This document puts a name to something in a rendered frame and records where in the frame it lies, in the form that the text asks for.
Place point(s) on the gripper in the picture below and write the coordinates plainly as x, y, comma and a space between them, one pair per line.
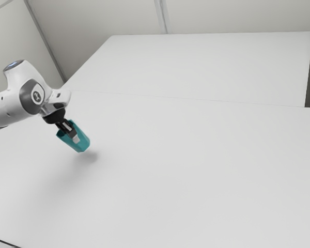
53, 117

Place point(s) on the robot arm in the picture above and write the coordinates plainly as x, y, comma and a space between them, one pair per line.
13, 103

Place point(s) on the teal faceted mug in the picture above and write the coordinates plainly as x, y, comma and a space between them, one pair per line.
78, 141

